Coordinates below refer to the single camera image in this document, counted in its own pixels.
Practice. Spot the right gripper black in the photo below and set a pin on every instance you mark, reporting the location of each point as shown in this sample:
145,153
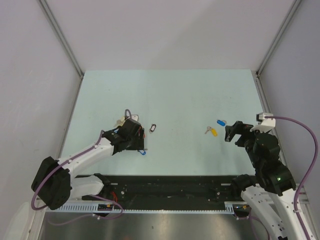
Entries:
238,127

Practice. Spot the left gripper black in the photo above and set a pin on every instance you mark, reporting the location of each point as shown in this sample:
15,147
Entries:
139,143

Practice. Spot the black key tag with key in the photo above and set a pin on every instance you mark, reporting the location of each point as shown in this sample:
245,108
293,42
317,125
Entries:
152,128

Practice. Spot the keyring with chain and tags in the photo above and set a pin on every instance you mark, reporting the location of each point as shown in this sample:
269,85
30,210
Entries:
143,151

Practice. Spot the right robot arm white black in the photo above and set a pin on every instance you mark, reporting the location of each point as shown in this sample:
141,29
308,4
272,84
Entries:
274,195

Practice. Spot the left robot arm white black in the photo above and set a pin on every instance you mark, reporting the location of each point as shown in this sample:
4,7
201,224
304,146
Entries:
57,180

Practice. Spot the blue key tag with key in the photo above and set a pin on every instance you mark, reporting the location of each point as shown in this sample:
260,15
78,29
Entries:
221,122

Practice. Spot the yellow key tag with key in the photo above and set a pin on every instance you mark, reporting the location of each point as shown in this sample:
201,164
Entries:
212,131

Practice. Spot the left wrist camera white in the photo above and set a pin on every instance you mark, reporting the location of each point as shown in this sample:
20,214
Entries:
122,120

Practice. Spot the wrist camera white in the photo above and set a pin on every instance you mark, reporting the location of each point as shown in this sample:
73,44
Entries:
266,122
122,120

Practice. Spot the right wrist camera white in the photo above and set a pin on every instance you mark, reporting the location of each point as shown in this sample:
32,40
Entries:
266,122

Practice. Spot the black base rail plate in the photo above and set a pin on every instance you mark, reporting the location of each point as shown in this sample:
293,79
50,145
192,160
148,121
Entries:
158,191

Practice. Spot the white slotted cable duct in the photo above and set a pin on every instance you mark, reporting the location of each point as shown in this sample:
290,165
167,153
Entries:
193,208

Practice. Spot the left aluminium frame post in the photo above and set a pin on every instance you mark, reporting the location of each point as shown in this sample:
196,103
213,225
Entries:
49,15

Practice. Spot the aluminium frame post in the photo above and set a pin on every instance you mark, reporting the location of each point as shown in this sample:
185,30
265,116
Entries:
279,35
49,15

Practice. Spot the right aluminium frame post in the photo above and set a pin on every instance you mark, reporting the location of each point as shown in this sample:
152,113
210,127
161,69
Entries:
279,35

